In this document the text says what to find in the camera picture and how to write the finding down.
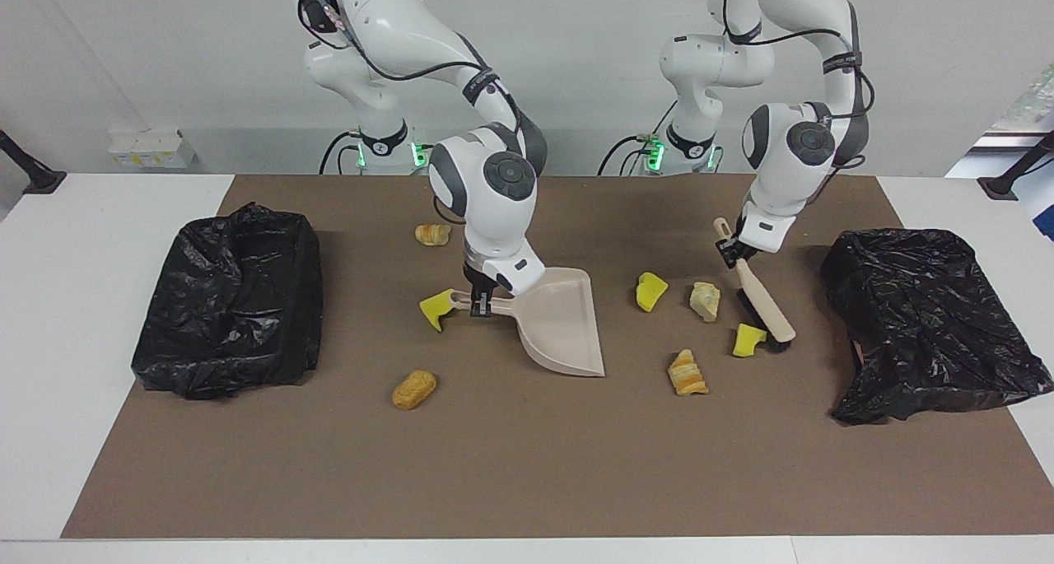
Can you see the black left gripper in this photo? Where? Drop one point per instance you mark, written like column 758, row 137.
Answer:
column 743, row 244

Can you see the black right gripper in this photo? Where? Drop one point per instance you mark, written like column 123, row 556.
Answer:
column 479, row 279

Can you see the notched yellow sponge piece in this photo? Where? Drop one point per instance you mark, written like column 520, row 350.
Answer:
column 432, row 307

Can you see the pale crumbly bread chunk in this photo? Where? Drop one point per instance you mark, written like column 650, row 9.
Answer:
column 705, row 302

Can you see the beige brush with black bristles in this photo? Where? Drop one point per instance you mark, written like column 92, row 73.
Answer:
column 770, row 313

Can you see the beige plastic dustpan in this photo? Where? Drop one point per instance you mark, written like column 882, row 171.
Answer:
column 564, row 325

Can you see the rounded striped bread roll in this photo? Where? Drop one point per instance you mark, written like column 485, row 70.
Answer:
column 432, row 235

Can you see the smooth yellow sponge piece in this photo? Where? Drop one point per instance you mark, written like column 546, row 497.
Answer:
column 748, row 342

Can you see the bumpy yellow sponge piece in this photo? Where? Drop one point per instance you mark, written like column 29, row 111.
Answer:
column 650, row 292

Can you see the brown peanut shaped bread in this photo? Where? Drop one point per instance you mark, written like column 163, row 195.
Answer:
column 414, row 389

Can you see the striped orange bread chunk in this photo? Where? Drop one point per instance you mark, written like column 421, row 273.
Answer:
column 687, row 375

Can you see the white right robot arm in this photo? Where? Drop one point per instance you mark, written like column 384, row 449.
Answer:
column 486, row 193

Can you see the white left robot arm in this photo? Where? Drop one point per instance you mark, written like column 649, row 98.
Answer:
column 790, row 160

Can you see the black bag lined trash bin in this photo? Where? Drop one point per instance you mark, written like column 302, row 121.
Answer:
column 230, row 317
column 930, row 325

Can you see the brown table mat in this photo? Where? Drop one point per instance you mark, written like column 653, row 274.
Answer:
column 527, row 465

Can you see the black clamp stand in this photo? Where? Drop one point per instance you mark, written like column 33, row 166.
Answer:
column 41, row 181
column 1000, row 187

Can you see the blue panel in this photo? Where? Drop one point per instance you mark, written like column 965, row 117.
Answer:
column 1044, row 214

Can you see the green patterned poster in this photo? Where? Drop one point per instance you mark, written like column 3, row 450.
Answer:
column 1025, row 107

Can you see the white power strip box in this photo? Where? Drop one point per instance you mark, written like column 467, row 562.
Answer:
column 152, row 148

